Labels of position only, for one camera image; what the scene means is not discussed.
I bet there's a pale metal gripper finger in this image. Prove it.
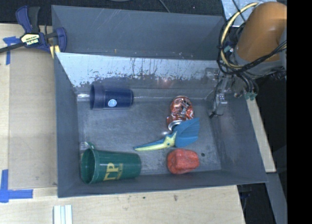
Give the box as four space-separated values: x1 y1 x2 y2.
209 95 220 119
215 94 229 117

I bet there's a crushed red drink can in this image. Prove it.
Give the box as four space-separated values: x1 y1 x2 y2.
166 95 195 131

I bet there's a blue and yellow toy fish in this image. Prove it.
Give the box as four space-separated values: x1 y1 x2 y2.
133 117 201 152

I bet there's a dark blue cup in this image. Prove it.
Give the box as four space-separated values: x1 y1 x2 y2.
89 83 135 111

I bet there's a grey metal bin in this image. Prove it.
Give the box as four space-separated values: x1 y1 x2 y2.
50 4 269 198

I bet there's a dark green plastic cup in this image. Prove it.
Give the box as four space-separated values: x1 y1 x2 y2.
79 142 142 185

